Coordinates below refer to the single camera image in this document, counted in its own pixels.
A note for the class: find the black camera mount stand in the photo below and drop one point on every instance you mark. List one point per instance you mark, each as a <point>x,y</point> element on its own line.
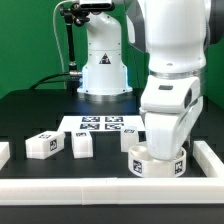
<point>73,16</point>

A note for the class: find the camera on mount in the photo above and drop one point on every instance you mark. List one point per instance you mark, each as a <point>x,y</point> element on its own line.
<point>96,5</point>

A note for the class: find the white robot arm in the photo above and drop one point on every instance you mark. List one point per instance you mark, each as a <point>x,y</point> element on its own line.
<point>175,34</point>

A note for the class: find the white sheet with tags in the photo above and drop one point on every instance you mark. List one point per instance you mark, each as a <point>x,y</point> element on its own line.
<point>100,123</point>

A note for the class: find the white left wall barrier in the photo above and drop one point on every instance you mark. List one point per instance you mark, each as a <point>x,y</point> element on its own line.
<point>4,153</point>

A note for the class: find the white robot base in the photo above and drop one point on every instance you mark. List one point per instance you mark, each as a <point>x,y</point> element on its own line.
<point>104,75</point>

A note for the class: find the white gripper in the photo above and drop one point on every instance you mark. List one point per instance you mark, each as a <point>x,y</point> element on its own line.
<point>171,107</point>

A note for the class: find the white front wall barrier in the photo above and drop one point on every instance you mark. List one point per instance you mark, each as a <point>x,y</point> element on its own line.
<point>114,191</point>

